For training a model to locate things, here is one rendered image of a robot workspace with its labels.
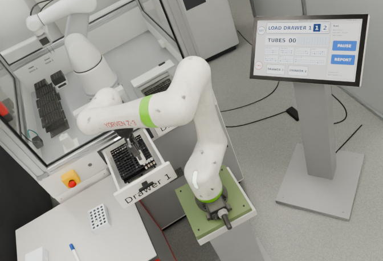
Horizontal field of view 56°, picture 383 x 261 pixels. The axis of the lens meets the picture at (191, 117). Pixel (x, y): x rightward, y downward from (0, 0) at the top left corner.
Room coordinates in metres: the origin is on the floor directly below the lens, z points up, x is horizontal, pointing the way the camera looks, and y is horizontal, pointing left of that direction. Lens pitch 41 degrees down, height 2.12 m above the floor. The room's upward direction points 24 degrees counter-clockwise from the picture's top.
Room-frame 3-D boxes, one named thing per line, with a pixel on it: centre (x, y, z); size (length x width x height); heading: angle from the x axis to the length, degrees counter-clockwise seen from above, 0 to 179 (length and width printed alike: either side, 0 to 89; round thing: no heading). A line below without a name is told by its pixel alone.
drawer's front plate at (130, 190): (1.13, 0.32, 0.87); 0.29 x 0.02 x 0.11; 100
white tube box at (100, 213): (1.14, 0.60, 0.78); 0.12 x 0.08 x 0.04; 6
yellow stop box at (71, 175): (1.37, 0.70, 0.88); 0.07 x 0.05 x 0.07; 100
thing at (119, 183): (1.34, 0.35, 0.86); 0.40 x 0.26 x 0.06; 10
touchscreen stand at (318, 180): (1.34, -0.62, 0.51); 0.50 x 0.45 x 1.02; 136
